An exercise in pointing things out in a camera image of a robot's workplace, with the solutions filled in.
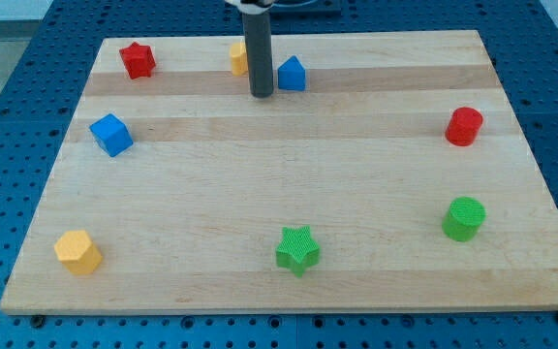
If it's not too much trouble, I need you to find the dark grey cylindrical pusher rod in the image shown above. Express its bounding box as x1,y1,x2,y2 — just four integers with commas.
242,12,274,98

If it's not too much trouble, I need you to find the blue triangle block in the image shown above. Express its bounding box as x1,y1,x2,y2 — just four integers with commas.
277,55,306,91

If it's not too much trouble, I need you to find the yellow block behind rod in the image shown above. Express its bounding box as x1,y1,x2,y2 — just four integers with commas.
229,42,248,76

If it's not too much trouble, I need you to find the red star block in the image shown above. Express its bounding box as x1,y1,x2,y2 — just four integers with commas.
119,42,156,79

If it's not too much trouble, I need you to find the blue cube block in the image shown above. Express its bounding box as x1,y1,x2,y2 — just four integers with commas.
89,113,134,157

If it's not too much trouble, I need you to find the light wooden board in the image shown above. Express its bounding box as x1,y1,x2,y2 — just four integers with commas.
0,30,558,316

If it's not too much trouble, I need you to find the green star block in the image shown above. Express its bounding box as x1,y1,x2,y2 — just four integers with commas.
275,226,320,277

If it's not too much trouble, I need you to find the red cylinder block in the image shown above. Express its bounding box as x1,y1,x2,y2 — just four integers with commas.
445,107,483,146

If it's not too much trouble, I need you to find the green cylinder block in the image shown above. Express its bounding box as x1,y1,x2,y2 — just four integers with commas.
442,197,486,242

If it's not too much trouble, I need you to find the yellow hexagon block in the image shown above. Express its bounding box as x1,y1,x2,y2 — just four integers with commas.
54,230,103,275

